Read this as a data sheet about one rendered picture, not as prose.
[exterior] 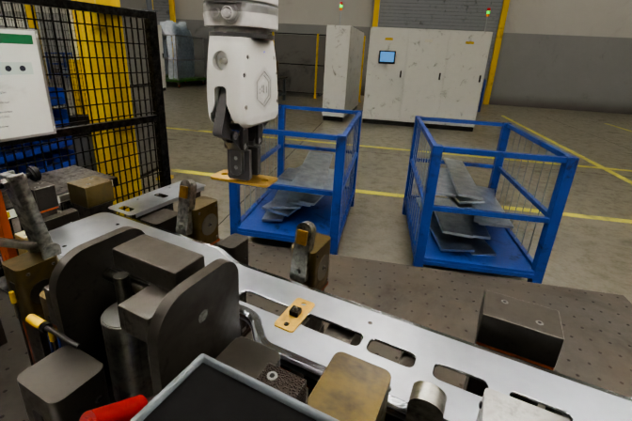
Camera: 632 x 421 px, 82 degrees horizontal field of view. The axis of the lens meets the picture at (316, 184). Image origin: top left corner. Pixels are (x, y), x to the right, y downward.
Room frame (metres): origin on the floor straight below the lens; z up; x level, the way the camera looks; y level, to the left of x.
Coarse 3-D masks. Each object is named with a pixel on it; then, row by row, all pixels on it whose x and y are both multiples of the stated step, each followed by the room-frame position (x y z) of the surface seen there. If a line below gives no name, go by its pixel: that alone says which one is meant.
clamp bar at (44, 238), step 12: (36, 168) 0.61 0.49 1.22; (0, 180) 0.56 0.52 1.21; (12, 180) 0.56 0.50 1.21; (24, 180) 0.58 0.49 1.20; (36, 180) 0.61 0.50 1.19; (12, 192) 0.57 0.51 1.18; (24, 192) 0.58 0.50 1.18; (12, 204) 0.58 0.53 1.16; (24, 204) 0.57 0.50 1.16; (36, 204) 0.59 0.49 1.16; (24, 216) 0.57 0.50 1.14; (36, 216) 0.58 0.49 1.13; (24, 228) 0.59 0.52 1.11; (36, 228) 0.58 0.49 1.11; (36, 240) 0.58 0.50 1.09; (48, 240) 0.59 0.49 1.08; (36, 252) 0.60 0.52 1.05
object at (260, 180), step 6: (216, 174) 0.47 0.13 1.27; (222, 174) 0.47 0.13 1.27; (252, 174) 0.46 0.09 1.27; (222, 180) 0.45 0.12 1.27; (228, 180) 0.45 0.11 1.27; (234, 180) 0.44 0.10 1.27; (240, 180) 0.44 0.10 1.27; (246, 180) 0.45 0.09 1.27; (252, 180) 0.45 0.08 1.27; (258, 180) 0.45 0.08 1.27; (264, 180) 0.46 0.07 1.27; (270, 180) 0.45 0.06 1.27; (276, 180) 0.46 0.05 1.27; (258, 186) 0.43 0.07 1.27; (264, 186) 0.43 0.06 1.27
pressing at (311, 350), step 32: (96, 224) 0.82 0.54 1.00; (128, 224) 0.83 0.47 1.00; (224, 256) 0.70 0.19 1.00; (256, 288) 0.59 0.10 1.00; (288, 288) 0.60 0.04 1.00; (256, 320) 0.50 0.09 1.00; (352, 320) 0.52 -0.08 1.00; (384, 320) 0.52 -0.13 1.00; (288, 352) 0.43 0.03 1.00; (320, 352) 0.44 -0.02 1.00; (352, 352) 0.45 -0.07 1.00; (416, 352) 0.45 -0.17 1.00; (448, 352) 0.46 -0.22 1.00; (480, 352) 0.46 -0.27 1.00; (448, 384) 0.40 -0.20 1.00; (512, 384) 0.40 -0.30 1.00; (544, 384) 0.40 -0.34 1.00; (576, 384) 0.41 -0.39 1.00; (448, 416) 0.35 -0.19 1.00; (576, 416) 0.36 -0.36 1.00; (608, 416) 0.36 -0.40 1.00
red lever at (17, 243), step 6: (0, 240) 0.54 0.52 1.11; (6, 240) 0.55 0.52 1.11; (12, 240) 0.56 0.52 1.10; (18, 240) 0.57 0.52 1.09; (0, 246) 0.54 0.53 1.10; (6, 246) 0.54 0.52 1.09; (12, 246) 0.55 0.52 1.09; (18, 246) 0.56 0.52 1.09; (24, 246) 0.57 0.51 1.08; (30, 246) 0.57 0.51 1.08; (36, 246) 0.58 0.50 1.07
